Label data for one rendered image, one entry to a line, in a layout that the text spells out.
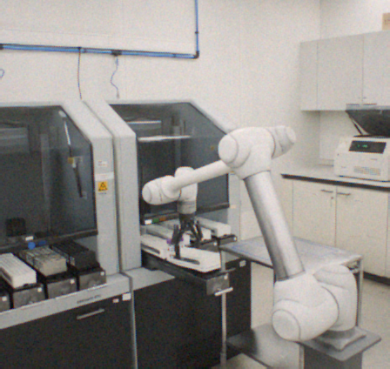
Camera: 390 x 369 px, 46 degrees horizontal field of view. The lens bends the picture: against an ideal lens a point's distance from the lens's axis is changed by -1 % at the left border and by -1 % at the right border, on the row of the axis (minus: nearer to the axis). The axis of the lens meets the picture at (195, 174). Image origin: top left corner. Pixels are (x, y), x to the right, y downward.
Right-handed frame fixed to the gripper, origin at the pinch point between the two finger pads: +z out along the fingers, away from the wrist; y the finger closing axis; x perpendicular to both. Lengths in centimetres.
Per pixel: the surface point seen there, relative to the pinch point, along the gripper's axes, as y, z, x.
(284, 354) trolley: 42, 59, -25
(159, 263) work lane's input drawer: -6.7, 7.4, 14.6
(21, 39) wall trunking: -27, -116, 136
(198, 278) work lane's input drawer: -6.6, 6.3, -16.5
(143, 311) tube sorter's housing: -13.9, 33.4, 20.7
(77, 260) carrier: -44, 1, 28
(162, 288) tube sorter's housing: -1.6, 24.0, 20.7
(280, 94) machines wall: 228, -80, 140
